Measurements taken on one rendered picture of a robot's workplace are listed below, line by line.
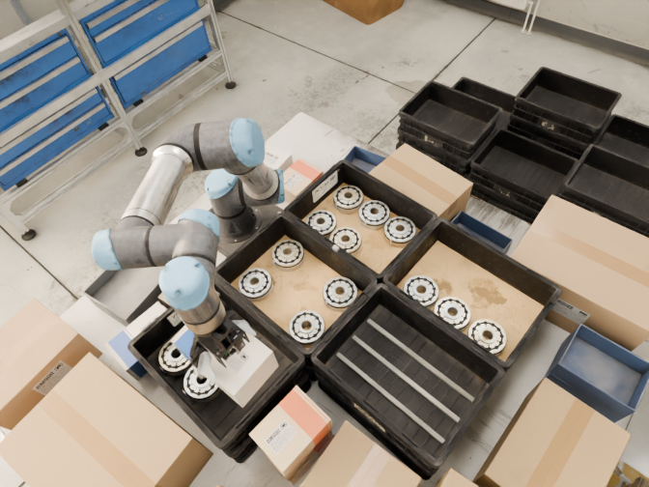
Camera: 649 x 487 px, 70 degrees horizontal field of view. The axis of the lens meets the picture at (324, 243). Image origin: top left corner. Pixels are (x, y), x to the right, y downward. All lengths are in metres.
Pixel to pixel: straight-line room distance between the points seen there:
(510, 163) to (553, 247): 1.01
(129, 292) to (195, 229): 0.88
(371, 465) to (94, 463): 0.67
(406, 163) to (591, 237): 0.63
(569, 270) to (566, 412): 0.40
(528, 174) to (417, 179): 0.90
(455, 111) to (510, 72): 1.24
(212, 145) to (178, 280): 0.46
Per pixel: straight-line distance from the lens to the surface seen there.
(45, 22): 2.82
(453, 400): 1.32
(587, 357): 1.54
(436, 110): 2.52
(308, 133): 2.07
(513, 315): 1.46
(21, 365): 1.61
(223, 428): 1.33
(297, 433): 1.19
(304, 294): 1.43
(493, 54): 3.86
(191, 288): 0.76
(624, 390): 1.54
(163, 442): 1.29
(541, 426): 1.33
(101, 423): 1.37
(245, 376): 1.02
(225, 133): 1.14
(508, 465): 1.28
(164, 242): 0.85
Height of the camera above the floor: 2.08
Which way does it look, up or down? 55 degrees down
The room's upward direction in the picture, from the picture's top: 6 degrees counter-clockwise
